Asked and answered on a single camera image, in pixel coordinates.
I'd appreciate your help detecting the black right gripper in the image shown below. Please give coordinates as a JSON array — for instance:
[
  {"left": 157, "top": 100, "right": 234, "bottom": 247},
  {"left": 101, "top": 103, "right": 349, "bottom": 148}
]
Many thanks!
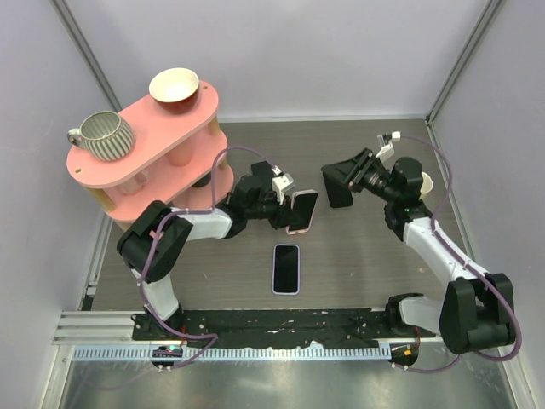
[{"left": 322, "top": 148, "right": 399, "bottom": 204}]

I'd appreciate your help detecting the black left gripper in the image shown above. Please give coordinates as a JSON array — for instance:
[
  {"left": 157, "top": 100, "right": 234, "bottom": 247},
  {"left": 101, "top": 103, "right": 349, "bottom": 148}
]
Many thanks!
[{"left": 245, "top": 189, "right": 301, "bottom": 230}]

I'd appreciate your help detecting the pink phone case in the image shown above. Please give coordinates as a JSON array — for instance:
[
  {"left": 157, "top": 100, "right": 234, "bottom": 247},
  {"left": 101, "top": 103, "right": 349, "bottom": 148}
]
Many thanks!
[{"left": 284, "top": 190, "right": 319, "bottom": 236}]

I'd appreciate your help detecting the lilac phone case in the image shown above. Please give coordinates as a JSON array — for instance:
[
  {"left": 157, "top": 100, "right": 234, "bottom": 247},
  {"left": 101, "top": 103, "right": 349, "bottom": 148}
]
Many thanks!
[{"left": 272, "top": 243, "right": 302, "bottom": 296}]

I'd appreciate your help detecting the teal-edged black phone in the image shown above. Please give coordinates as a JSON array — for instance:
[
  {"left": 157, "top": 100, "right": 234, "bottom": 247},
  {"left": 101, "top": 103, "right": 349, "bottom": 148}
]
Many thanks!
[{"left": 250, "top": 161, "right": 273, "bottom": 176}]

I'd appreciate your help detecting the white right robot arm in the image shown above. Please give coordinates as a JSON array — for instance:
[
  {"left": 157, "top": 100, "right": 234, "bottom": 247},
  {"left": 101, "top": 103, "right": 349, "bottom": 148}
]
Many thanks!
[{"left": 321, "top": 149, "right": 517, "bottom": 354}]

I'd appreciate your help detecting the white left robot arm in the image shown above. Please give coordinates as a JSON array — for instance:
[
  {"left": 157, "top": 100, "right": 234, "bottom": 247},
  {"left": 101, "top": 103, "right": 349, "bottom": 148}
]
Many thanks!
[{"left": 117, "top": 169, "right": 296, "bottom": 340}]

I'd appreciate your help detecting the yellow mug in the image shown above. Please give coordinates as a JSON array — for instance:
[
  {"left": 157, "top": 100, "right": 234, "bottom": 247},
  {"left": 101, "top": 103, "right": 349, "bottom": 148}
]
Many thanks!
[{"left": 420, "top": 171, "right": 433, "bottom": 199}]

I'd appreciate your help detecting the dark green cup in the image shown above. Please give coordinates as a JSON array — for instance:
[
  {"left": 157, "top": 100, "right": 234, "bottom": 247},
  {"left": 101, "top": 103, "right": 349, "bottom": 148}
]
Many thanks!
[{"left": 192, "top": 173, "right": 211, "bottom": 188}]

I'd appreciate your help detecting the pink cup on shelf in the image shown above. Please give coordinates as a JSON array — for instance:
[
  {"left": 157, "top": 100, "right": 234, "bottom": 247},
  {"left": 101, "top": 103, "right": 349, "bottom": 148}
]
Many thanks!
[{"left": 166, "top": 142, "right": 194, "bottom": 167}]

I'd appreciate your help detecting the pink three-tier shelf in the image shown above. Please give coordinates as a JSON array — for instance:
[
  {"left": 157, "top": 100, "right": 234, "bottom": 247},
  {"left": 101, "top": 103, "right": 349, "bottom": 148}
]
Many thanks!
[{"left": 66, "top": 82, "right": 234, "bottom": 224}]

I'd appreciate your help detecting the clear glass cup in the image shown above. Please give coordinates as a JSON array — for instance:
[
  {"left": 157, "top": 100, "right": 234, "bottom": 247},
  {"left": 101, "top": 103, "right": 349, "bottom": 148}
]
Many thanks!
[{"left": 117, "top": 170, "right": 150, "bottom": 196}]

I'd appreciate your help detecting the red bowl white inside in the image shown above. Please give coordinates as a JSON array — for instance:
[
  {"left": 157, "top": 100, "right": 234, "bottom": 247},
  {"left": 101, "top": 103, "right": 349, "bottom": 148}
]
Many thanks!
[{"left": 148, "top": 67, "right": 200, "bottom": 113}]

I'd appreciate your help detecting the grey striped mug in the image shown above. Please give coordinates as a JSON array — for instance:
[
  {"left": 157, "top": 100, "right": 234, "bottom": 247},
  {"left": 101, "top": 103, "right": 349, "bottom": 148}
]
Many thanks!
[{"left": 67, "top": 111, "right": 135, "bottom": 162}]

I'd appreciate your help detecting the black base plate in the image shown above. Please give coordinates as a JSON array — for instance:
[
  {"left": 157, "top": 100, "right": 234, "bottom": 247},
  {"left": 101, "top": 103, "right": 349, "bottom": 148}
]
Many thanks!
[{"left": 131, "top": 307, "right": 438, "bottom": 347}]

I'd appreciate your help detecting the white slotted cable duct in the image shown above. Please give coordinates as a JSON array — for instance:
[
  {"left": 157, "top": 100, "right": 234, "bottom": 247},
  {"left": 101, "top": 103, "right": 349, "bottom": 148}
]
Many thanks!
[{"left": 72, "top": 343, "right": 391, "bottom": 362}]

